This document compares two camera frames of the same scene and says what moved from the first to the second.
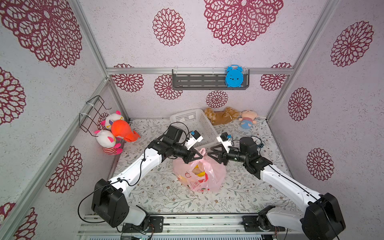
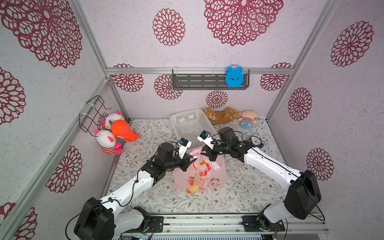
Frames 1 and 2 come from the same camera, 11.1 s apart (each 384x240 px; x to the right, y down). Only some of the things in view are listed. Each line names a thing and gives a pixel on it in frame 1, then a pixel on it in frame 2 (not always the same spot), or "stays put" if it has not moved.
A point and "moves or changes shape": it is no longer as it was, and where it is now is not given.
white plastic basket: x=196 y=120 stays put
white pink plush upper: x=112 y=118 stays put
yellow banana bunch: x=197 y=171 → x=196 y=189
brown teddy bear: x=222 y=117 stays put
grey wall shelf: x=205 y=79 stays put
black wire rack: x=88 y=117 stays put
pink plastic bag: x=203 y=175 moves or changes shape
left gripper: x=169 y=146 → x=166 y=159
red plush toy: x=122 y=128 stays put
